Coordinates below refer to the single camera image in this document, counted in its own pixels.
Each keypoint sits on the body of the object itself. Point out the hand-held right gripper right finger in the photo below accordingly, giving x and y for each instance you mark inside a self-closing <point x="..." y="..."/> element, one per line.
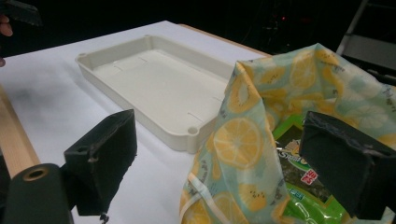
<point x="339" y="168"/>

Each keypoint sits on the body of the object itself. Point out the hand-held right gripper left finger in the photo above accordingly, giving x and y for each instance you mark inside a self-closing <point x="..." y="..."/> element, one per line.
<point x="102" y="155"/>

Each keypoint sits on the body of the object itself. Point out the green snack packet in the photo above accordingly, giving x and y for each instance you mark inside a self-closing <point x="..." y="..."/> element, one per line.
<point x="292" y="174"/>

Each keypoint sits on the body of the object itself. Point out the white plastic tray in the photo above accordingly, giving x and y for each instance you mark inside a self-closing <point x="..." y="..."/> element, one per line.
<point x="162" y="90"/>

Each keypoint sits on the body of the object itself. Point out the lemon print fabric bag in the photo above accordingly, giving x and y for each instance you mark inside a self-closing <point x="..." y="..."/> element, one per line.
<point x="243" y="140"/>

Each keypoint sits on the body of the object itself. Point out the grey metal stand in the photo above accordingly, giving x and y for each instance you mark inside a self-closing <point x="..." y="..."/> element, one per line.
<point x="370" y="49"/>

